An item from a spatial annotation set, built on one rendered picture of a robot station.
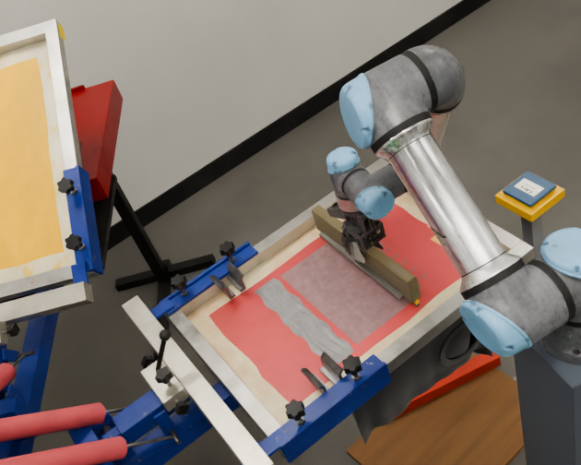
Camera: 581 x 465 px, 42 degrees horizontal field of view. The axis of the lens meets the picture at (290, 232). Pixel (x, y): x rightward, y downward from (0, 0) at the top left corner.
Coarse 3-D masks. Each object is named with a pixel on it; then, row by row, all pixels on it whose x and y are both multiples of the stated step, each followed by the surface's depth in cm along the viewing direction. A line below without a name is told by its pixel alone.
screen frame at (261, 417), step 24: (408, 192) 214; (312, 216) 214; (264, 240) 212; (288, 240) 212; (504, 240) 187; (216, 288) 205; (432, 312) 177; (456, 312) 177; (192, 336) 193; (408, 336) 174; (432, 336) 175; (216, 360) 185; (384, 360) 171; (240, 384) 177; (264, 408) 171; (264, 432) 166
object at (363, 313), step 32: (416, 256) 196; (448, 256) 193; (352, 288) 195; (384, 288) 192; (352, 320) 187; (384, 320) 184; (256, 352) 188; (288, 352) 185; (352, 352) 180; (288, 384) 178
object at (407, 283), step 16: (320, 208) 205; (320, 224) 206; (336, 224) 199; (336, 240) 203; (368, 256) 189; (384, 256) 186; (384, 272) 186; (400, 272) 180; (400, 288) 183; (416, 288) 180
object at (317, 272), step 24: (408, 216) 208; (384, 240) 204; (288, 264) 207; (312, 264) 205; (336, 264) 202; (288, 288) 201; (312, 288) 198; (336, 288) 196; (216, 312) 202; (240, 312) 199; (264, 312) 197; (240, 336) 193; (264, 336) 191
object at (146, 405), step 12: (144, 396) 176; (156, 396) 175; (132, 408) 174; (144, 408) 173; (156, 408) 173; (120, 420) 173; (132, 420) 172; (144, 420) 172; (120, 432) 170; (132, 432) 171; (144, 432) 174
